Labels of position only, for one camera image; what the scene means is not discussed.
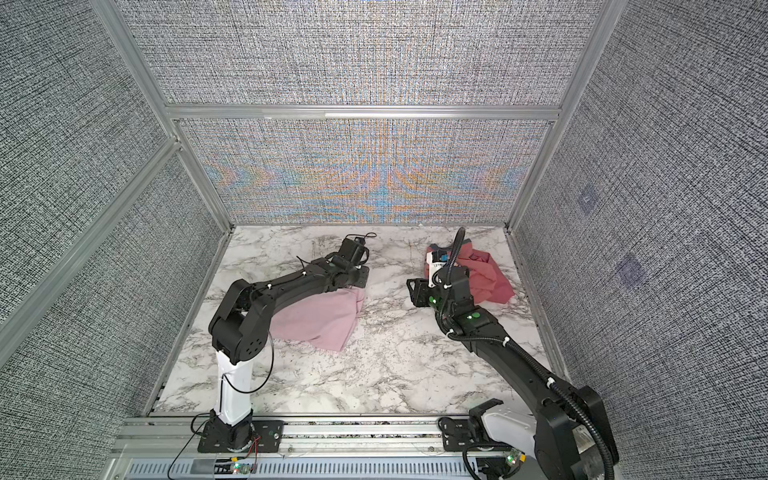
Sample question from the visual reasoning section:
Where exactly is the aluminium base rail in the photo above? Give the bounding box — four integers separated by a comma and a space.
100, 414, 511, 479

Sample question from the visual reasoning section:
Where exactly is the dark pink shirt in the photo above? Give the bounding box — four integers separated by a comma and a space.
457, 239, 515, 304

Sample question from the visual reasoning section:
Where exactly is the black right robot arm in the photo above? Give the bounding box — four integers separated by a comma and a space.
406, 266, 619, 479

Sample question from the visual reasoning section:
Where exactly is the black corrugated cable right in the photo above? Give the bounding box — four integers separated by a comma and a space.
437, 226, 616, 480

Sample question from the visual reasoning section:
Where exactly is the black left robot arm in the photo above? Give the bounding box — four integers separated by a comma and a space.
203, 234, 369, 452

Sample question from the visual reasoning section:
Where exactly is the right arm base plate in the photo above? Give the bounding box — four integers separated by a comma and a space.
437, 416, 488, 452

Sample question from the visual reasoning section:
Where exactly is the aluminium corner frame post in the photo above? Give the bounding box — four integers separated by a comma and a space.
505, 0, 628, 234

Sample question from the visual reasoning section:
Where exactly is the thin black cable left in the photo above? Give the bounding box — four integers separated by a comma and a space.
218, 332, 275, 424

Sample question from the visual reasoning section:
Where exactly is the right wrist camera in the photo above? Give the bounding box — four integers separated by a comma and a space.
425, 249, 450, 286

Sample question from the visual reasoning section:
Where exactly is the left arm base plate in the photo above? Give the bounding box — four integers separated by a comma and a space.
197, 416, 285, 455

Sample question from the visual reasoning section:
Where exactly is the light pink cloth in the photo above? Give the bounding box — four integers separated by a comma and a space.
270, 287, 366, 352

